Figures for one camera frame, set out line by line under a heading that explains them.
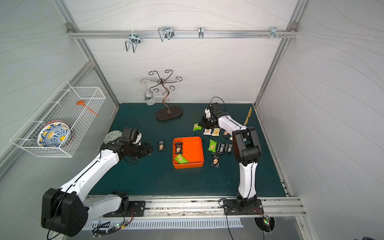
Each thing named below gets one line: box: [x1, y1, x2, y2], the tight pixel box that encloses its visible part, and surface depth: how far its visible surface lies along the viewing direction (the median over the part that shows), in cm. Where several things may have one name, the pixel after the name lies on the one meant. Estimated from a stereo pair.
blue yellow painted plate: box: [37, 120, 75, 148], surface depth 62 cm
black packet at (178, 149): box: [174, 142, 183, 155], surface depth 97 cm
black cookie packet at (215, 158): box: [210, 153, 221, 169], surface depth 91 cm
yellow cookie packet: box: [211, 127, 221, 136], surface depth 103 cm
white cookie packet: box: [203, 128, 212, 136], surface depth 105 cm
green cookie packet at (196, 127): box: [193, 123, 202, 132], surface depth 100 cm
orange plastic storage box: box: [172, 136, 204, 169], surface depth 95 cm
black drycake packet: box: [158, 140, 166, 152], surface depth 97 cm
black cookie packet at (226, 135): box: [221, 131, 232, 139], surface depth 103 cm
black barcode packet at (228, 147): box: [224, 143, 233, 153], surface depth 97 cm
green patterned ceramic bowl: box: [103, 130, 123, 145], surface depth 100 cm
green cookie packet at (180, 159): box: [174, 154, 189, 164], surface depth 91 cm
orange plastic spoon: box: [76, 100, 99, 117], surface depth 80 cm
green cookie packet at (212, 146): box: [207, 139, 218, 153], surface depth 97 cm
